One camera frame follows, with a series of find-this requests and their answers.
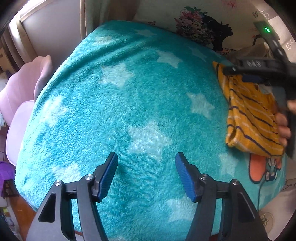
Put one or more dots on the yellow striped knit sweater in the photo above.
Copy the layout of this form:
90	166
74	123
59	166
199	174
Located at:
251	125

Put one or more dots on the turquoise cartoon fleece blanket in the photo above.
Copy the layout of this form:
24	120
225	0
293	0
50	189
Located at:
146	94

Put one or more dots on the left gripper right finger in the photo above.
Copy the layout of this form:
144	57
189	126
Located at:
239	218

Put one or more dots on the pink upholstered chair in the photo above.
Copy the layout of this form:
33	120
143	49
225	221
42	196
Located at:
18	99

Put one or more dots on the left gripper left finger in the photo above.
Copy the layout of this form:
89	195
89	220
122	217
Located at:
54	218

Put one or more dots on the white girl print pillow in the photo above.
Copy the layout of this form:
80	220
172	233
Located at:
223	26

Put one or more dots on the purple cloth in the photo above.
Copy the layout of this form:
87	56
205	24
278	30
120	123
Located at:
7	172

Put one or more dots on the person's right hand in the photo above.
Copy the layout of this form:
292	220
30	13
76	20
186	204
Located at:
282	121

